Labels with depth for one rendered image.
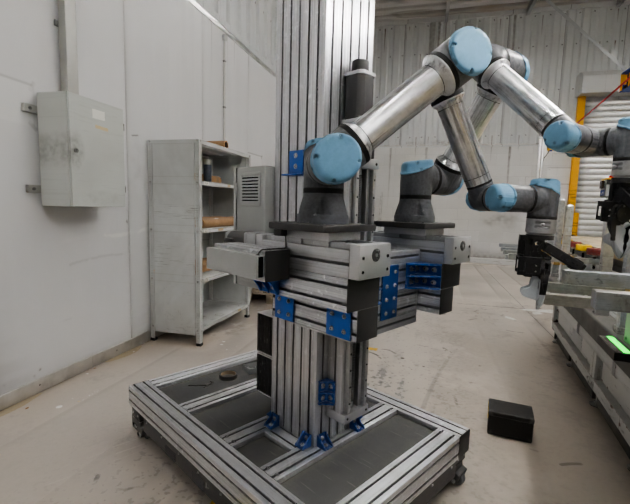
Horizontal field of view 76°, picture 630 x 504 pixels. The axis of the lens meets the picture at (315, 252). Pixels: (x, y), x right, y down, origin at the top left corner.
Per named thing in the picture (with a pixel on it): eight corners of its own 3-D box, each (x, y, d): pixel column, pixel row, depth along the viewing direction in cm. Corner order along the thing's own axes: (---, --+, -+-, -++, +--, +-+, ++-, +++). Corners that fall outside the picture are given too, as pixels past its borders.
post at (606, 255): (595, 314, 155) (607, 197, 150) (591, 312, 159) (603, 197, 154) (609, 316, 153) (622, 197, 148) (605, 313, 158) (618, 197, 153)
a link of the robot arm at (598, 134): (558, 127, 113) (602, 122, 104) (577, 132, 119) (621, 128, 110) (554, 156, 114) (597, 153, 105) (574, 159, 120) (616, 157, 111)
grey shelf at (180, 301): (150, 340, 319) (146, 139, 302) (208, 312, 405) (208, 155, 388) (200, 346, 307) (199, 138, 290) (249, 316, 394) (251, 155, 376)
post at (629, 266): (616, 350, 132) (633, 202, 126) (613, 346, 135) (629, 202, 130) (629, 351, 130) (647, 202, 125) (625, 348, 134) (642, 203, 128)
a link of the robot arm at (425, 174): (392, 194, 153) (394, 158, 151) (417, 196, 160) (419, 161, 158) (415, 194, 142) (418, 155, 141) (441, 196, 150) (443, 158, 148)
